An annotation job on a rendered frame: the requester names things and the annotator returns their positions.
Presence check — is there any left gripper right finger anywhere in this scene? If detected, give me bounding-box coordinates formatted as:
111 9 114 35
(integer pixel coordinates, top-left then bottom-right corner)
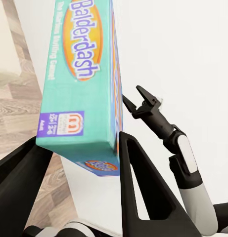
119 131 203 237

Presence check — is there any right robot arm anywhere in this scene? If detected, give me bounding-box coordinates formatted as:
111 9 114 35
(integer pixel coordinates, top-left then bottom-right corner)
122 85 228 237

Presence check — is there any board game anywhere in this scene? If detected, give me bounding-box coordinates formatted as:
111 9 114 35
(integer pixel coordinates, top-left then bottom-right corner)
36 0 123 177

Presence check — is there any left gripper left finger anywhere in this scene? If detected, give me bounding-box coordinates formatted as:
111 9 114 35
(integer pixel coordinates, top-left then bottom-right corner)
0 136 54 237

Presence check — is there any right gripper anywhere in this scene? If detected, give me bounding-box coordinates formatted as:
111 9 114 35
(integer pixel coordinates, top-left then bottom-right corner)
122 85 167 132

